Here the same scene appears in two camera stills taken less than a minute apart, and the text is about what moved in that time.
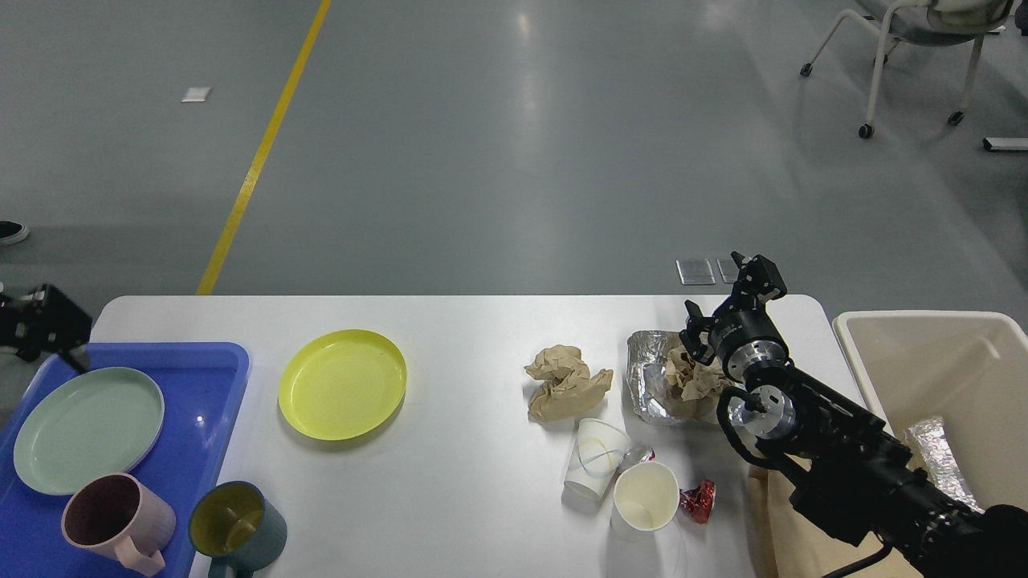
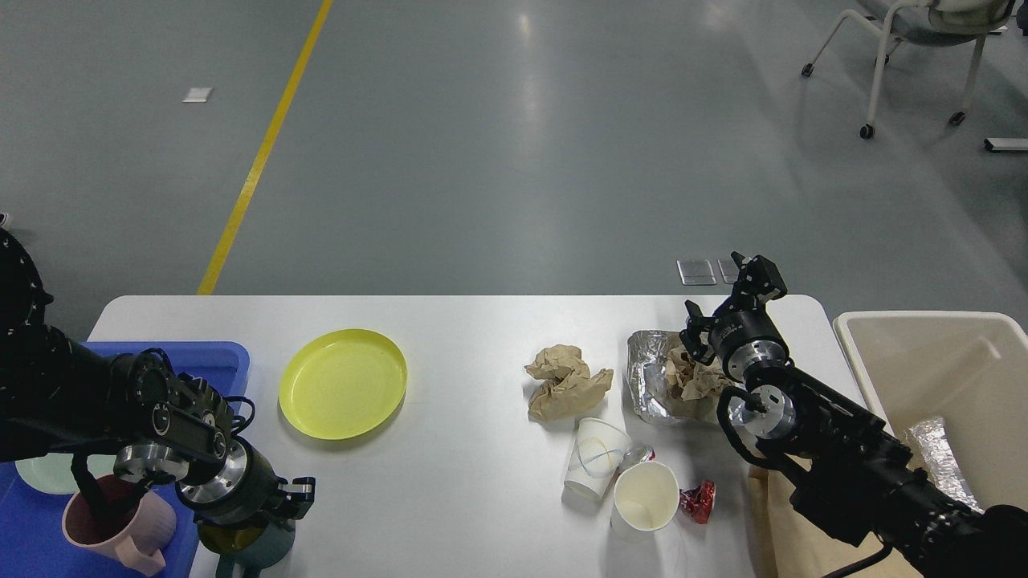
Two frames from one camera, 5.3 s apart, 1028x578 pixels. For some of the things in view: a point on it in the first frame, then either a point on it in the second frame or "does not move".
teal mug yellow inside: x=236 y=527 does not move
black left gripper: x=41 y=320 -> x=246 y=490
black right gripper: x=745 y=338 does not move
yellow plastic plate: x=341 y=384 does not move
